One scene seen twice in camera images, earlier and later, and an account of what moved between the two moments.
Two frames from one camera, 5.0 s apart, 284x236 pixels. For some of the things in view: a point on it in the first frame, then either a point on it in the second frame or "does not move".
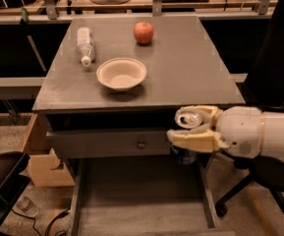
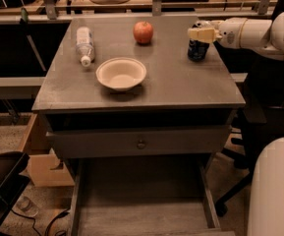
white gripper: [241, 130] to [230, 33]
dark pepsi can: [185, 156] to [198, 50]
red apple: [143, 31] does not move
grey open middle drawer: [142, 196] does not move
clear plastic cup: [26, 206] does not move
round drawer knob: [141, 146] does not move
